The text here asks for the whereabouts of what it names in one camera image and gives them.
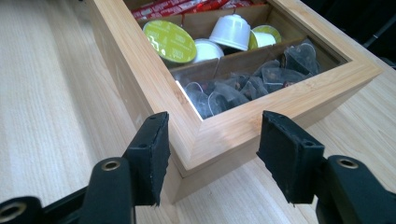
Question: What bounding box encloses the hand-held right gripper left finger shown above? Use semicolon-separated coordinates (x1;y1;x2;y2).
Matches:
122;111;172;208

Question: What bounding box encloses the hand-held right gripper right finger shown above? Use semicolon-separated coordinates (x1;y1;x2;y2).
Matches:
256;109;327;205

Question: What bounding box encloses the wooden tea box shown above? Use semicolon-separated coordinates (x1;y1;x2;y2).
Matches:
85;0;384;205

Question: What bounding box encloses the pile of dark tea bags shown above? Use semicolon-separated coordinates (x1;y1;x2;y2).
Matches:
182;38;321;121

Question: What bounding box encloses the green lid coffee capsule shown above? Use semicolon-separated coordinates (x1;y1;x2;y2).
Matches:
142;19;198;67
247;24;283;51

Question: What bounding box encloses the white coffee capsule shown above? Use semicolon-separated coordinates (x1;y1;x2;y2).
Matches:
191;37;225;64
208;13;252;52

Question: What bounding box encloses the stack of red packets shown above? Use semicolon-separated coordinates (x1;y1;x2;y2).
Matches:
130;0;255;21

